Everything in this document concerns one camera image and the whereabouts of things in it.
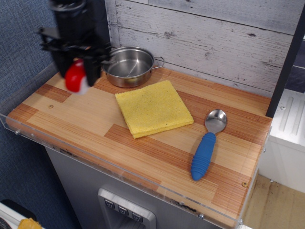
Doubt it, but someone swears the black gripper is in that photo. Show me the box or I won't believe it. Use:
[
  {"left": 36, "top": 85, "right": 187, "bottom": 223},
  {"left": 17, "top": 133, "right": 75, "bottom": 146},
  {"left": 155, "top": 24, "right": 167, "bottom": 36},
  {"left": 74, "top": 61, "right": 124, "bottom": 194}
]
[{"left": 39, "top": 0, "right": 111, "bottom": 86}]

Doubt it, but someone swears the red white apple slice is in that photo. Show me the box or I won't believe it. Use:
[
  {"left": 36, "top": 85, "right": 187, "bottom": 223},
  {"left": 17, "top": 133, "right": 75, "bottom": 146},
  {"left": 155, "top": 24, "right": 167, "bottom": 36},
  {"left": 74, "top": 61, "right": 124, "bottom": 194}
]
[{"left": 64, "top": 59, "right": 89, "bottom": 95}]

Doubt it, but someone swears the stainless steel pot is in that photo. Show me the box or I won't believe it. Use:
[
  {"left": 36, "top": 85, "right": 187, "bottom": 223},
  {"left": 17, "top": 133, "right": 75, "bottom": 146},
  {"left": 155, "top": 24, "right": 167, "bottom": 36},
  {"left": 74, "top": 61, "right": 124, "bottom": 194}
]
[{"left": 102, "top": 46, "right": 165, "bottom": 88}]

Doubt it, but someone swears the yellow folded cloth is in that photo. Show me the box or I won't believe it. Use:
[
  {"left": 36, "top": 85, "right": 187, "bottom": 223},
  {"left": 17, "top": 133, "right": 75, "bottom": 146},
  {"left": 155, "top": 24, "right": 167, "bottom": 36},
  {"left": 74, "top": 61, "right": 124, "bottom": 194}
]
[{"left": 115, "top": 80, "right": 194, "bottom": 139}]

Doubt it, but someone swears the clear acrylic table guard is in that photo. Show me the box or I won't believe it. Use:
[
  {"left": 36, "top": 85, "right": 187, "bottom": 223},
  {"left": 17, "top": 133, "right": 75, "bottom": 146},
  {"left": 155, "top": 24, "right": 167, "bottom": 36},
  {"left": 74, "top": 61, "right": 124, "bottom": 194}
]
[{"left": 4, "top": 68, "right": 272, "bottom": 229}]

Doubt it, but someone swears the grey toy fridge cabinet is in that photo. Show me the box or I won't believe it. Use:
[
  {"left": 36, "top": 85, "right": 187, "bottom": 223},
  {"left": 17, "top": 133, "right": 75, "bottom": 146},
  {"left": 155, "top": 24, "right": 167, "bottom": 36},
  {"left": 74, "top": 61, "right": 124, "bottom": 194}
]
[{"left": 44, "top": 146, "right": 229, "bottom": 229}]

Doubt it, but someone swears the silver dispenser button panel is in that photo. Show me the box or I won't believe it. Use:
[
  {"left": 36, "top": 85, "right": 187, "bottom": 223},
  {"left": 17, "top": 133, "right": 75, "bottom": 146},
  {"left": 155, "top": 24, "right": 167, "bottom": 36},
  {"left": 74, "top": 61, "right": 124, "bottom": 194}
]
[{"left": 98, "top": 188, "right": 156, "bottom": 229}]

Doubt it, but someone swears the yellow object bottom left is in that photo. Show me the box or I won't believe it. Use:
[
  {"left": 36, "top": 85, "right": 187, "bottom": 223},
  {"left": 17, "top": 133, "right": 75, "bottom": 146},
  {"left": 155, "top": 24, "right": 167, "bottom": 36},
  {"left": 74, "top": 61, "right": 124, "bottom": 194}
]
[{"left": 17, "top": 218, "right": 42, "bottom": 229}]

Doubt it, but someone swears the white ridged side counter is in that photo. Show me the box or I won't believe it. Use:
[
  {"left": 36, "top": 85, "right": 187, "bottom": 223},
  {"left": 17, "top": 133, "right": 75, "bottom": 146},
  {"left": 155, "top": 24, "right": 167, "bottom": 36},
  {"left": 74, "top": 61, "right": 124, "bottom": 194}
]
[{"left": 259, "top": 89, "right": 305, "bottom": 192}]

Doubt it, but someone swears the black vertical post left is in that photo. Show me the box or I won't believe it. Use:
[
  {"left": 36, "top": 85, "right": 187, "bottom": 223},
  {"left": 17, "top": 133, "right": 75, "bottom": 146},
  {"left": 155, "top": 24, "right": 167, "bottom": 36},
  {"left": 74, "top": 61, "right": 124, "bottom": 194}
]
[{"left": 94, "top": 0, "right": 110, "bottom": 44}]

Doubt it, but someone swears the black vertical post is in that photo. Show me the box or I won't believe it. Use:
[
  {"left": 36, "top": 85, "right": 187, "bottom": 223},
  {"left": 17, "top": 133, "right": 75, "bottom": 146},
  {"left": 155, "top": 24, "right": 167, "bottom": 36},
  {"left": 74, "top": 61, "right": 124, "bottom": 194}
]
[
  {"left": 265, "top": 6, "right": 305, "bottom": 118},
  {"left": 94, "top": 0, "right": 110, "bottom": 44}
]

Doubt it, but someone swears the blue handled metal spoon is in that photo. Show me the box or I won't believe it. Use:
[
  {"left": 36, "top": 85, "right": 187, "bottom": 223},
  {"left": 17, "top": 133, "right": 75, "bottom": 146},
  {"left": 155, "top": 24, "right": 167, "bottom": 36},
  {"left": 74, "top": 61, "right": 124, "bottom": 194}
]
[{"left": 191, "top": 109, "right": 227, "bottom": 181}]

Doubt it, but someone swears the black vertical post right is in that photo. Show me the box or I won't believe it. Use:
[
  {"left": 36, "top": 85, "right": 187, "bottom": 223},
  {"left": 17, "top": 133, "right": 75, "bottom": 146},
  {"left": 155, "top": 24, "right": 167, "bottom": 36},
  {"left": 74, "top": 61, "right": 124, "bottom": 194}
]
[{"left": 265, "top": 6, "right": 305, "bottom": 118}]

